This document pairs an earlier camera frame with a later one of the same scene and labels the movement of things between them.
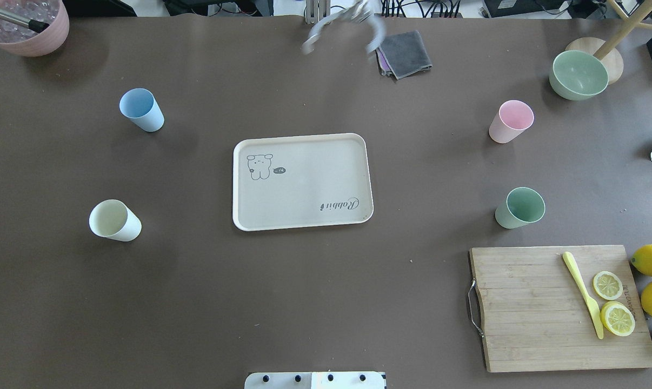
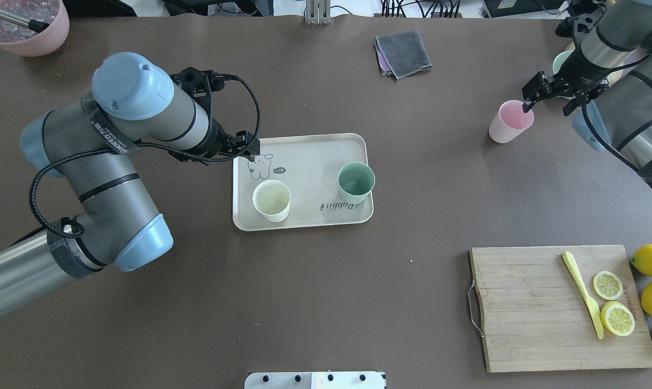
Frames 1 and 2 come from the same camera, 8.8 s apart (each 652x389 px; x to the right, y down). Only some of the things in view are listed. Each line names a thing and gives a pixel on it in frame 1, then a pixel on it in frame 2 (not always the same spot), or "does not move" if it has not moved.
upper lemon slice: (607, 286) does not move
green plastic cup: (523, 206) → (356, 180)
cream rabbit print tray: (291, 182) does not move
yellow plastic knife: (572, 266) does not move
